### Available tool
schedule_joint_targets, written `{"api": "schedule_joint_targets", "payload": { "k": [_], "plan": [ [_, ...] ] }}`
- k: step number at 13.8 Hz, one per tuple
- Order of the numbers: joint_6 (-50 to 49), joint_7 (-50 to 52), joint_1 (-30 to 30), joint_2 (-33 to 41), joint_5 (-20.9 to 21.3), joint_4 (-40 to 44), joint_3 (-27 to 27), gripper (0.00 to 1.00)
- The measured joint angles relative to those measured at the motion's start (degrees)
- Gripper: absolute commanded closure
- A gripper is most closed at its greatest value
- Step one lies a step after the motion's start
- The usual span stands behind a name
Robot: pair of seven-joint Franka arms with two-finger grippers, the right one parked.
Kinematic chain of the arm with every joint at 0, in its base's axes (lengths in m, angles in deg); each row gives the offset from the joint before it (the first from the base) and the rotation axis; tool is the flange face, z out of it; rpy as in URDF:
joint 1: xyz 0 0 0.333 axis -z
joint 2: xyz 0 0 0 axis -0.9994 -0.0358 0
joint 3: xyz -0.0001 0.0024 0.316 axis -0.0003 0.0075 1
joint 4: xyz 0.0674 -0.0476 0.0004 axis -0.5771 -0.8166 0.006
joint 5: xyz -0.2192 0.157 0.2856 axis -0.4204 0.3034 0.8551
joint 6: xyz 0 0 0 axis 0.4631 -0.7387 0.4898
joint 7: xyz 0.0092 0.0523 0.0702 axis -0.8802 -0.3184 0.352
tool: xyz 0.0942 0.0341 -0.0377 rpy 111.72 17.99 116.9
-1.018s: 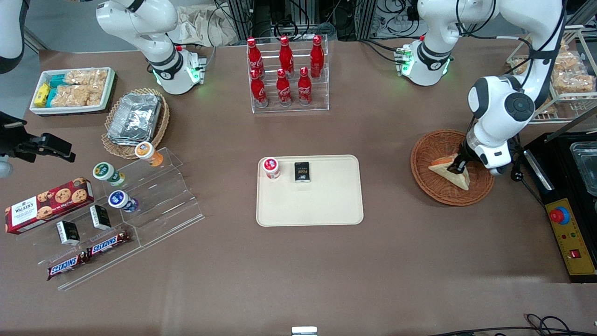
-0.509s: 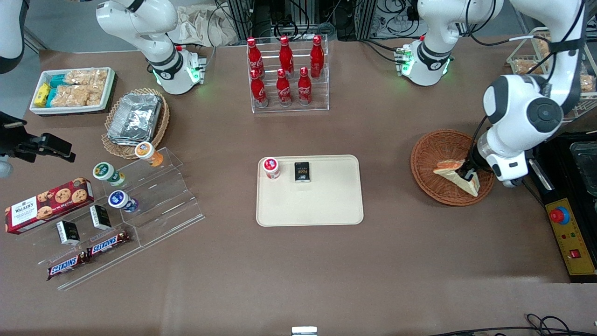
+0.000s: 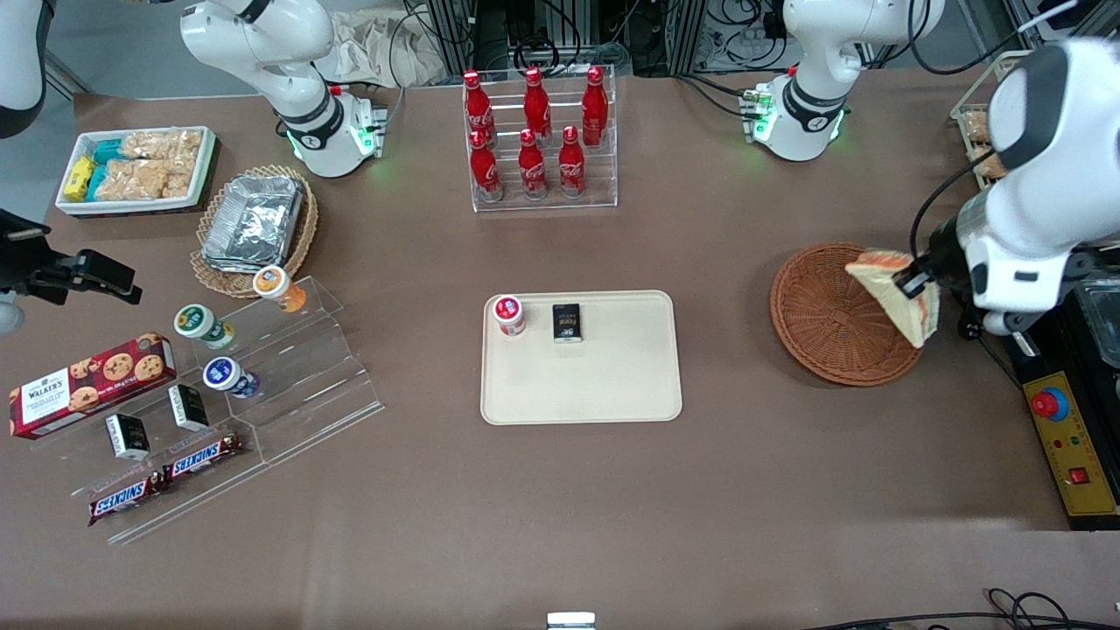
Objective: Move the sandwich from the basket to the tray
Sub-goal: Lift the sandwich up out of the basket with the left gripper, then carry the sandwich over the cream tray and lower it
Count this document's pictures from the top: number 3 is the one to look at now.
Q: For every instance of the wrapped bread packet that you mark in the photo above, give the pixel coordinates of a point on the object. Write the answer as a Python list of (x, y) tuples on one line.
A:
[(977, 127), (984, 164)]

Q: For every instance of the triangular sandwich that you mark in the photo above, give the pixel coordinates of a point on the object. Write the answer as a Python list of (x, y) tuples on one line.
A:
[(879, 276)]

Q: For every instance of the beige cloth bag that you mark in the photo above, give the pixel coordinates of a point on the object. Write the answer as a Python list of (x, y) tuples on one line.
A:
[(376, 52)]

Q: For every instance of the red Walkers cookie box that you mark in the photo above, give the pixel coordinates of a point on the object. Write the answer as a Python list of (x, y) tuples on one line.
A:
[(87, 385)]

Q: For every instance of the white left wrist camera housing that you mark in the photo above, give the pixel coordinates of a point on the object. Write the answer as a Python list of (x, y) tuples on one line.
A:
[(1015, 322)]

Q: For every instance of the beige plastic tray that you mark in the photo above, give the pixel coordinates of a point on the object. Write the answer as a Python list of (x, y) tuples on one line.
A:
[(582, 381)]

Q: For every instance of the red cola bottle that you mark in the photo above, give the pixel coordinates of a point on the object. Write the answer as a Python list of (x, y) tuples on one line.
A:
[(486, 172), (595, 105), (536, 103), (477, 105), (571, 168), (531, 171)]

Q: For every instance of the black yellow control box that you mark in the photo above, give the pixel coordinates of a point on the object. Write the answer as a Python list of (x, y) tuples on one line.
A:
[(1072, 455)]

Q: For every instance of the white rectangular snack tray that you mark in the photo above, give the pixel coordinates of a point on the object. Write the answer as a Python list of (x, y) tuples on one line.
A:
[(206, 166)]

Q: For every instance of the brown round wicker basket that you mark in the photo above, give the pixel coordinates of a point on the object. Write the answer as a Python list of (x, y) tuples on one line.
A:
[(822, 324)]

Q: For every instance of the red lid yogurt cup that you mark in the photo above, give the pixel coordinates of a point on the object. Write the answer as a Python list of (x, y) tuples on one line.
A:
[(508, 312)]

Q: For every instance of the grey metal bar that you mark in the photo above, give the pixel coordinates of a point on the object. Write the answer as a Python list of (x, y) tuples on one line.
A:
[(66, 79)]

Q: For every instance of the yellow snack packet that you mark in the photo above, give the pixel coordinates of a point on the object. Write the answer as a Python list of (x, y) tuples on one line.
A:
[(79, 178)]

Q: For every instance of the Snickers chocolate bar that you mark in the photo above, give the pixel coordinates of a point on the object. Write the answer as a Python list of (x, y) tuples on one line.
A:
[(122, 499), (201, 457)]

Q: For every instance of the small white grey device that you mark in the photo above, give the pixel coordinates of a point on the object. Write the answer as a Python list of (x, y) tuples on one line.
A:
[(570, 621)]

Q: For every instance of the teal snack packet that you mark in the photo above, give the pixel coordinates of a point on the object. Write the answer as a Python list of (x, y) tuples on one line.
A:
[(96, 182), (107, 151)]

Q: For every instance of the clear acrylic bottle rack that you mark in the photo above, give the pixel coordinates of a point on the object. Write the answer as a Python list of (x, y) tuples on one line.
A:
[(604, 179)]

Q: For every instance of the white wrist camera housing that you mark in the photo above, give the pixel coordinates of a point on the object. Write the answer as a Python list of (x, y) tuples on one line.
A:
[(9, 315), (1015, 322)]

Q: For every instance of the stacked aluminium foil trays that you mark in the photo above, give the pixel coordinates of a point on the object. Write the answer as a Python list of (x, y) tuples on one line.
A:
[(254, 219)]

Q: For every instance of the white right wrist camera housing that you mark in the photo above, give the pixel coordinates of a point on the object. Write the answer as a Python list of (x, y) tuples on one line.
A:
[(9, 315)]

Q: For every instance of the green lid yogurt cup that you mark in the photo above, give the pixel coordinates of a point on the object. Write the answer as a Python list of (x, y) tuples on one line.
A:
[(197, 322)]

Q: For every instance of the blue lid yogurt cup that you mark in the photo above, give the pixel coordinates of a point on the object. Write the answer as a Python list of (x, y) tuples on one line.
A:
[(223, 374)]

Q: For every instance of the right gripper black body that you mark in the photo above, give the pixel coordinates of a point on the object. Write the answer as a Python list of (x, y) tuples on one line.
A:
[(24, 260)]

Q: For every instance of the small black snack box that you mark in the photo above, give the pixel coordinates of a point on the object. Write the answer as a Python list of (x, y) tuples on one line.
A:
[(567, 322), (129, 436), (188, 407)]

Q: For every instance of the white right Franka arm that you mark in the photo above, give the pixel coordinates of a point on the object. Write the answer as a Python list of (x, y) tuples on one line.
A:
[(306, 122)]

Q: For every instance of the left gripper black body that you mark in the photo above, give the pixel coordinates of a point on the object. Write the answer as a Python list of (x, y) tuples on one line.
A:
[(941, 249)]

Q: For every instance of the clear acrylic stepped display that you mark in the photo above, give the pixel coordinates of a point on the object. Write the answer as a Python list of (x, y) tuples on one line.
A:
[(306, 385)]

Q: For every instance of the light oval wicker basket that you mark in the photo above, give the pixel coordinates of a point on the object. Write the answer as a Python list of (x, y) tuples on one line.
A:
[(306, 227)]

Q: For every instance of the clear plastic container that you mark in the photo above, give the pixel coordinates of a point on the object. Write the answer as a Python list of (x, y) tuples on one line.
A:
[(1101, 319)]

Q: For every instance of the clear rice cracker packet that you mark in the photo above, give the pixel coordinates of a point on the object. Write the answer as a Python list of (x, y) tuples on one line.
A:
[(140, 179), (162, 144)]

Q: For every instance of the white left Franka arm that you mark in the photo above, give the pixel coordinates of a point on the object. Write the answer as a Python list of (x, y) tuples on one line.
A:
[(814, 114)]

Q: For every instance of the orange lid yogurt cup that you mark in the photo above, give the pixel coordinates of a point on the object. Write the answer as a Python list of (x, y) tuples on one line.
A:
[(276, 284)]

